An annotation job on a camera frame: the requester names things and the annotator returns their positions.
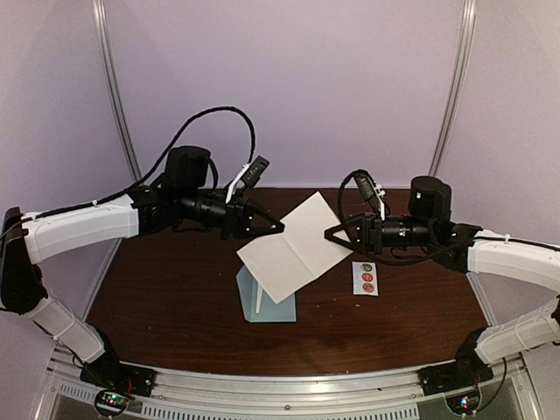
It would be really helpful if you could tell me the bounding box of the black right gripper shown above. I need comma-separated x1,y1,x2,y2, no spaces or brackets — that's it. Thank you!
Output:
325,211,436,256

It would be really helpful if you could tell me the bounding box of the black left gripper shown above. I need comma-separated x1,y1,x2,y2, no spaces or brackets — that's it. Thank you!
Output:
178,187,284,242

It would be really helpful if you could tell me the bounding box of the beige ornate letter paper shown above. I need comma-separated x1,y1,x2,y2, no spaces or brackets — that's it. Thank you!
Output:
255,282,263,314

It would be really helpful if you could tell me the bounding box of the light blue envelope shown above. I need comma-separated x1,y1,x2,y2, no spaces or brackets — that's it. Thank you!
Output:
236,266,297,323

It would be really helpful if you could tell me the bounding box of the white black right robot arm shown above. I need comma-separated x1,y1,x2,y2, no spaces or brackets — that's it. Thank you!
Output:
325,170,559,387

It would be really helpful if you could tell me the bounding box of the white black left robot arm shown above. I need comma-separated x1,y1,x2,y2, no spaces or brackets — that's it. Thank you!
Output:
1,146,284,389

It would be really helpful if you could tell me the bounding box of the sticker sheet with three seals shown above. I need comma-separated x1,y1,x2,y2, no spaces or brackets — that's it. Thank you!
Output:
352,262,379,296

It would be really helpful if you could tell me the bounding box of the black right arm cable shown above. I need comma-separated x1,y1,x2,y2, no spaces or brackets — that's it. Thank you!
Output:
337,169,473,267

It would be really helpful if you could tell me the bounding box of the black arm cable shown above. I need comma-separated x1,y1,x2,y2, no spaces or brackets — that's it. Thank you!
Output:
21,105,257,220
337,169,473,267

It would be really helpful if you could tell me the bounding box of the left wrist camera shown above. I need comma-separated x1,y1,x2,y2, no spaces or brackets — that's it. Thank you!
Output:
225,156,270,204

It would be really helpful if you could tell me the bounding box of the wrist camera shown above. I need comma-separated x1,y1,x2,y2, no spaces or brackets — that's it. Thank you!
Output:
353,170,389,221
225,156,270,204

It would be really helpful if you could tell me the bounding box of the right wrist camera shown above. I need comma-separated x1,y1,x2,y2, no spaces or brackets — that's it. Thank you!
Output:
353,170,389,221

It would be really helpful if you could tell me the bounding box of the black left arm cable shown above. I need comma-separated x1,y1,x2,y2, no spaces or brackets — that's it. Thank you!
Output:
21,105,257,220

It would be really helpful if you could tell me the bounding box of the front aluminium rail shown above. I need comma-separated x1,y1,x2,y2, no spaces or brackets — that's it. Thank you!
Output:
43,340,539,420

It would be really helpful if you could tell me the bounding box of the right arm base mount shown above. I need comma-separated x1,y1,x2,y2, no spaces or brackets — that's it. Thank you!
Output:
417,360,494,417

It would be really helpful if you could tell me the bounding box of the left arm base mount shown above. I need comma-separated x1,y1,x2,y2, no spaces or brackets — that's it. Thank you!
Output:
80,363,156,418

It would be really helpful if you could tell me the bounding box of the right aluminium frame post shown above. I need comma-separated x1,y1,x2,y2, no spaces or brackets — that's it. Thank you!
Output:
429,0,477,176

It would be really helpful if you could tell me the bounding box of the aluminium frame post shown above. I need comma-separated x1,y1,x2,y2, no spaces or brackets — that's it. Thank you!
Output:
91,0,141,181
429,0,477,176

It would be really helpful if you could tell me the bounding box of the left aluminium frame post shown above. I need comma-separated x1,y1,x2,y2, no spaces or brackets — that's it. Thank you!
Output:
91,0,141,181

